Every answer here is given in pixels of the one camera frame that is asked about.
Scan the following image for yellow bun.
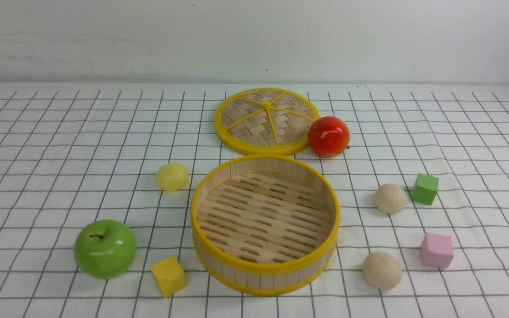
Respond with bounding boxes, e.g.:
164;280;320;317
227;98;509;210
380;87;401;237
156;162;190;193

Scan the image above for beige bun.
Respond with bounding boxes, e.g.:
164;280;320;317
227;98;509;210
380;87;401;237
373;183;409;215
362;251;403;290

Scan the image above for woven bamboo steamer lid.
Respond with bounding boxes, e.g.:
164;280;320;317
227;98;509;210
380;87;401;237
214;88;320;156

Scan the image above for bamboo steamer tray yellow rim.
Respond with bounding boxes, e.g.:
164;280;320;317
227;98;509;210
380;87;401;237
190;155;341;296

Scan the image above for red tomato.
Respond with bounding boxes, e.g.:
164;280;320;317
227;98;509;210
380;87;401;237
308;116;350;158

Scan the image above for yellow cube block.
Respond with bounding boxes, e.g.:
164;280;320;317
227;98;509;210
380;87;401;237
150;255;187;298

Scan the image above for green apple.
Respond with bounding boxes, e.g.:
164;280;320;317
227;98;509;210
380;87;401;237
73;219;137;279

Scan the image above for green cube block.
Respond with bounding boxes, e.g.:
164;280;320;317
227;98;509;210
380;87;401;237
410;173;440;205

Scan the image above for white grid tablecloth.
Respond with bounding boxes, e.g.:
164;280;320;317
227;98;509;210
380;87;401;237
0;84;509;318

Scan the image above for pink cube block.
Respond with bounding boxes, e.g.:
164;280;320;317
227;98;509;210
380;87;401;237
420;233;454;269

